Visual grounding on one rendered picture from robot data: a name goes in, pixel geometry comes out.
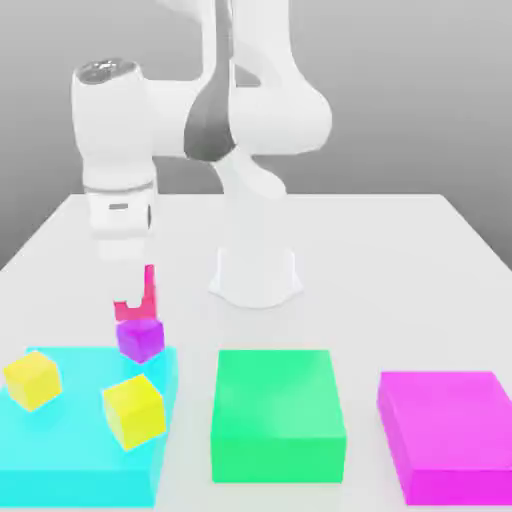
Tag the large magenta box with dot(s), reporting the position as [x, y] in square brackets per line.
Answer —
[452, 432]

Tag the small yellow cube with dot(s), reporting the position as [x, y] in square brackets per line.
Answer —
[32, 380]
[134, 412]

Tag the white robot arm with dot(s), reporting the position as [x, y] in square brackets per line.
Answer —
[264, 112]

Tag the small purple cube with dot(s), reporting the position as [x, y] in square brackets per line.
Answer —
[140, 340]

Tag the large cyan box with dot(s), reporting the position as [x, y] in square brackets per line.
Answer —
[72, 452]

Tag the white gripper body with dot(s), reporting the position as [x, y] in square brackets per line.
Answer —
[120, 248]

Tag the large green box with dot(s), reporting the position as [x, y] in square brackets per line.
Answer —
[278, 416]

